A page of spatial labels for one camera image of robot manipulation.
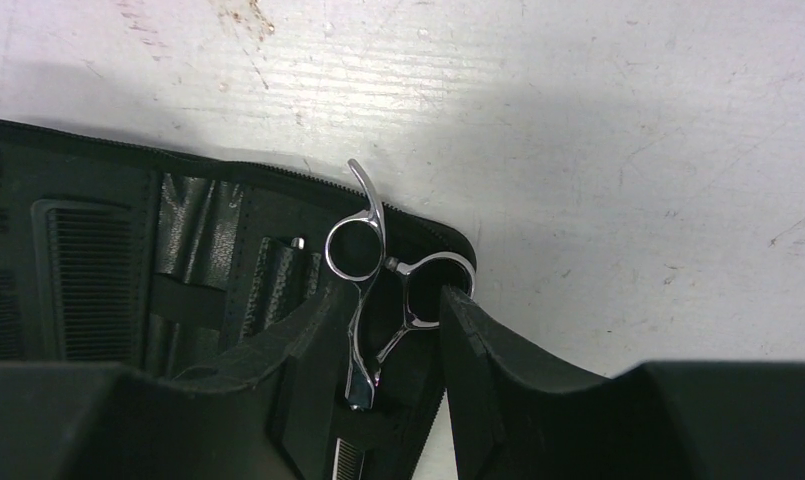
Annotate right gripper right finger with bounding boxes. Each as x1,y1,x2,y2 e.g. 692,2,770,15
440,287,606,479

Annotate black comb in case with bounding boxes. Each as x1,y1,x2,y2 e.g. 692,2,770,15
30,199,142,365

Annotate silver thinning scissors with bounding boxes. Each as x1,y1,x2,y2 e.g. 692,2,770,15
323,158,476,412

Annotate black zippered tool case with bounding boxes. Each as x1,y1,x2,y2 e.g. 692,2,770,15
0,120,476,479

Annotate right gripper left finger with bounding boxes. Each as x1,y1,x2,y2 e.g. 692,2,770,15
176,285,357,479

